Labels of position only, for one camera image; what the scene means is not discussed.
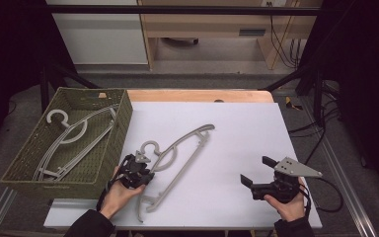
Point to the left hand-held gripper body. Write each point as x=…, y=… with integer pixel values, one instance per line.
x=135, y=173

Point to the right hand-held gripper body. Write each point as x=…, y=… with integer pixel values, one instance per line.
x=292, y=168

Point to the grey plastic clothes hanger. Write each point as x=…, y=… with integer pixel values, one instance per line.
x=93, y=114
x=207, y=126
x=58, y=111
x=51, y=173

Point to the green woven basket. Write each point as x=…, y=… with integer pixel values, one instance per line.
x=29, y=154

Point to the person's left hand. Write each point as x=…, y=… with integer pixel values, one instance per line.
x=118, y=196

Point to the person's right hand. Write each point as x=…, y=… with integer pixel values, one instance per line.
x=292, y=210

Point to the white board mat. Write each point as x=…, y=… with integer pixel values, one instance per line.
x=230, y=131

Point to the yellow and black tool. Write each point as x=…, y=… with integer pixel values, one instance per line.
x=291, y=103

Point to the black metal stand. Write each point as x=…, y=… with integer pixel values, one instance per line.
x=44, y=85
x=317, y=92

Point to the wooden table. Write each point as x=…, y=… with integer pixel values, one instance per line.
x=184, y=95

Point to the black curtain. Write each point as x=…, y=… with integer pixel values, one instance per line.
x=10, y=49
x=365, y=82

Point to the white cabinet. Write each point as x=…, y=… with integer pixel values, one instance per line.
x=102, y=39

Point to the light wooden desk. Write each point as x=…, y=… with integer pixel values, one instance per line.
x=204, y=24

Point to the black horizontal frame bar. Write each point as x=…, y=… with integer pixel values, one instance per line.
x=177, y=10

